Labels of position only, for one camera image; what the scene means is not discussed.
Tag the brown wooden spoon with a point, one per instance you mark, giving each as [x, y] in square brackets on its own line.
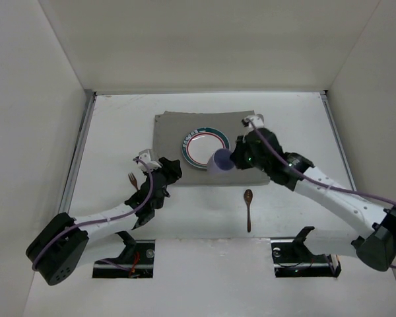
[248, 197]

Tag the aluminium rail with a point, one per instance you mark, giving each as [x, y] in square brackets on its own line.
[64, 202]
[326, 105]

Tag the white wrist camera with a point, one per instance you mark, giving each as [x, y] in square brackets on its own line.
[253, 122]
[147, 161]

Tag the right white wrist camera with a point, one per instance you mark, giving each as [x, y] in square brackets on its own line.
[253, 122]

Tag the right aluminium rail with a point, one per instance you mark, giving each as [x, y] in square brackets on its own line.
[326, 105]

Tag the brown wooden fork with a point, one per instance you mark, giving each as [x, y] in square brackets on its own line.
[133, 181]

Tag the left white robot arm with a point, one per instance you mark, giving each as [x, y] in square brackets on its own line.
[67, 243]

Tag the white plate green red rim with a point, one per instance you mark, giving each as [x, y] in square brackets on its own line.
[200, 144]

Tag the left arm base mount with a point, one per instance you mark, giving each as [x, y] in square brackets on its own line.
[135, 261]

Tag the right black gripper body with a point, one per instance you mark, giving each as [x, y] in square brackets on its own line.
[241, 156]

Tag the lilac plastic cup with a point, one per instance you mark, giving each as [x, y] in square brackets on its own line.
[220, 162]

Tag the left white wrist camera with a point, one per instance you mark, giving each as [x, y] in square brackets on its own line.
[147, 161]

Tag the left aluminium rail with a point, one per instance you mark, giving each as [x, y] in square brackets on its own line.
[64, 202]

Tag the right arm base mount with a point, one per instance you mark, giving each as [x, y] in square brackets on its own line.
[292, 258]

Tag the grey cloth placemat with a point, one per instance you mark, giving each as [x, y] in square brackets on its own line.
[170, 128]

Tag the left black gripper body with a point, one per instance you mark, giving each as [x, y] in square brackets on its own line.
[169, 168]

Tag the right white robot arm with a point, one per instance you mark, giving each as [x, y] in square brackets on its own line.
[375, 226]

